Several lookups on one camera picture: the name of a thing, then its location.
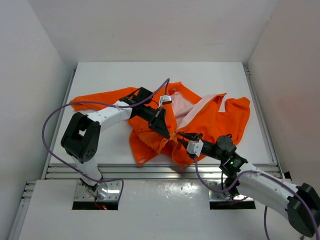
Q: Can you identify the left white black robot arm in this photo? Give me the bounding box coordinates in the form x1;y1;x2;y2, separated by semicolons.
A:
60;87;170;193

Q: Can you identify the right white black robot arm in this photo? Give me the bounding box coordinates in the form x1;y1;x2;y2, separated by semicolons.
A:
178;132;320;239

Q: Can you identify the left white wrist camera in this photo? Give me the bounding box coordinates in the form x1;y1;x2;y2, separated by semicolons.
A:
158;95;172;108

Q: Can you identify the metal base plate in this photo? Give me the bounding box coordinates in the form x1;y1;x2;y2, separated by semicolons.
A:
74;180;123;202
207;180;247;203

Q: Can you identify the aluminium rail frame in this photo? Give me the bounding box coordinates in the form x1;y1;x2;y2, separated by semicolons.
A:
9;62;298;240

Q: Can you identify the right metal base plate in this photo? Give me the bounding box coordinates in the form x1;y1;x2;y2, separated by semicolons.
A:
207;180;247;203

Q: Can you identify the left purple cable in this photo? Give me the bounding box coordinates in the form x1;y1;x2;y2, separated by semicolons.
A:
41;78;171;201

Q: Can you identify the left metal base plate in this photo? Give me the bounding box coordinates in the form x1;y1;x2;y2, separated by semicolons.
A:
74;180;123;202

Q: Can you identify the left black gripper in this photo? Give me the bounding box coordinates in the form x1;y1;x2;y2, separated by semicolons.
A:
139;104;170;139

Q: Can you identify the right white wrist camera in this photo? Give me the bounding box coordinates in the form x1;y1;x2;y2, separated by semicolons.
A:
186;139;204;157

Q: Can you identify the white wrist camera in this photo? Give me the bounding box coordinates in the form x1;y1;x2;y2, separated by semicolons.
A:
158;95;172;108
186;139;204;157

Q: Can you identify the orange zip jacket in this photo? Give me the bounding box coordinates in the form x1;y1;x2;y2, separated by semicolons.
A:
71;82;251;167

